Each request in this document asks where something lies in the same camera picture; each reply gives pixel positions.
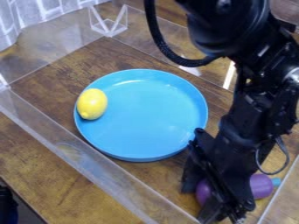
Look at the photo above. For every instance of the purple toy eggplant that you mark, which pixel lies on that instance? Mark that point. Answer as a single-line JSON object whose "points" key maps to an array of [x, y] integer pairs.
{"points": [[260, 183]]}

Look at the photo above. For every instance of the yellow toy lemon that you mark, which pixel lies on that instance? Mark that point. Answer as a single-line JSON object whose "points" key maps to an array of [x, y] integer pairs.
{"points": [[92, 104]]}

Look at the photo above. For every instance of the white patterned curtain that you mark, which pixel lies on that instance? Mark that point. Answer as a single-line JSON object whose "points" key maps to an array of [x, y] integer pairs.
{"points": [[21, 13]]}

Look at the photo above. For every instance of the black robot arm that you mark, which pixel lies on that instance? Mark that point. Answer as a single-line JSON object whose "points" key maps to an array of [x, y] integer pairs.
{"points": [[237, 29]]}

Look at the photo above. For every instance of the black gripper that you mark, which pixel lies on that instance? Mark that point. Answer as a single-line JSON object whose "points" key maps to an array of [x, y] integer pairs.
{"points": [[215, 162]]}

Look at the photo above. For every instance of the blue round tray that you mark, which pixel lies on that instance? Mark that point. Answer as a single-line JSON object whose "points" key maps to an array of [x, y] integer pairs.
{"points": [[155, 109]]}

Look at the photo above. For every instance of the clear acrylic enclosure wall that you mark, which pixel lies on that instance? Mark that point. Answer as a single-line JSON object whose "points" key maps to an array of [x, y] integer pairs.
{"points": [[73, 184]]}

